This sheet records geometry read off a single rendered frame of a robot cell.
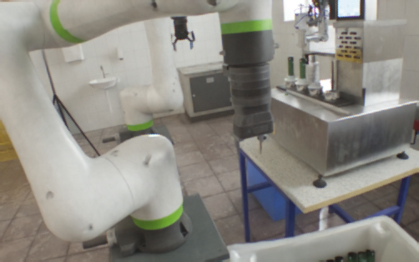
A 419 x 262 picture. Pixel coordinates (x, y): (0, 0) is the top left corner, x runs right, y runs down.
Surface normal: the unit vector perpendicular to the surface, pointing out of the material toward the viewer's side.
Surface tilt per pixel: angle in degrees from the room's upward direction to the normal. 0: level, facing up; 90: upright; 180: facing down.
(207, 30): 90
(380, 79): 90
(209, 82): 90
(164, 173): 89
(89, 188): 45
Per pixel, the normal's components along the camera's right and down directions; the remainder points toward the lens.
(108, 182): 0.51, -0.51
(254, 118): 0.28, 0.26
